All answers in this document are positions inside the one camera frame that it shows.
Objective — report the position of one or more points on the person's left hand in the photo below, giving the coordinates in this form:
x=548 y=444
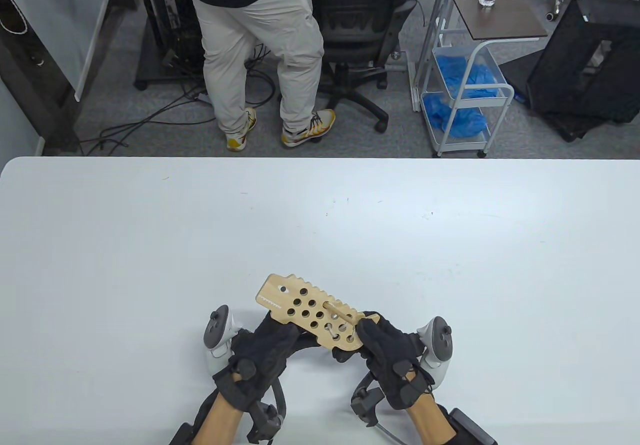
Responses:
x=260 y=350

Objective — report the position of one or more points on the person's right hand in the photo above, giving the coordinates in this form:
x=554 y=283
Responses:
x=390 y=355

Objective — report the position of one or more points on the wooden crocodile lacing toy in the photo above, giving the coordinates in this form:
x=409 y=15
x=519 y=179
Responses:
x=272 y=287

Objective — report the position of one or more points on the person's left forearm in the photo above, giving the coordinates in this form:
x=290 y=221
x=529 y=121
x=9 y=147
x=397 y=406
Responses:
x=217 y=420

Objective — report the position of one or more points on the person's right forearm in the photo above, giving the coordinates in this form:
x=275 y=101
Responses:
x=432 y=420

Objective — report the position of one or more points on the grey white handheld controller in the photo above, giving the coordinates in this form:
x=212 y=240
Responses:
x=215 y=335
x=440 y=340

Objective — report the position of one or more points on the blue plastic bag pile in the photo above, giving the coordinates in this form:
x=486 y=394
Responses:
x=455 y=115
x=470 y=77

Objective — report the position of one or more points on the grey power strip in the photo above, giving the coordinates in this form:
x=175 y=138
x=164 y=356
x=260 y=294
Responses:
x=202 y=98

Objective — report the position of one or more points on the white rolling cart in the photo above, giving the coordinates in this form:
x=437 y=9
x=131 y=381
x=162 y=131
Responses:
x=500 y=110

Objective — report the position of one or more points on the black rolling platform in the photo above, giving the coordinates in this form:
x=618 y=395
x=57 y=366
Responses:
x=150 y=72

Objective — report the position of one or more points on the black flat board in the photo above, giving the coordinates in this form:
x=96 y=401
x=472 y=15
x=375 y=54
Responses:
x=520 y=72

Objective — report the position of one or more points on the black office chair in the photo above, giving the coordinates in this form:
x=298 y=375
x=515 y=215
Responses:
x=360 y=15

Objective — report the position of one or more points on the dark wooden desk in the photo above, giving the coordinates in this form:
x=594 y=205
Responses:
x=30 y=90

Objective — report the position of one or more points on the black computer tower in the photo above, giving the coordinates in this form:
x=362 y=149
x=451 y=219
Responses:
x=167 y=15

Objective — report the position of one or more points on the brown top side table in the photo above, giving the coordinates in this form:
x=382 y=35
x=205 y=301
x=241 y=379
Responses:
x=500 y=15

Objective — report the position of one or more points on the white panel board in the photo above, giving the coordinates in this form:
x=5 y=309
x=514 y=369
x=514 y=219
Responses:
x=60 y=15

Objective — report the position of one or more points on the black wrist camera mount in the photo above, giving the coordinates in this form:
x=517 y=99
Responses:
x=365 y=400
x=267 y=420

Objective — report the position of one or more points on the black mesh frame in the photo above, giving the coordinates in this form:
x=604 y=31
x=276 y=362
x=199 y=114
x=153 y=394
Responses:
x=565 y=65

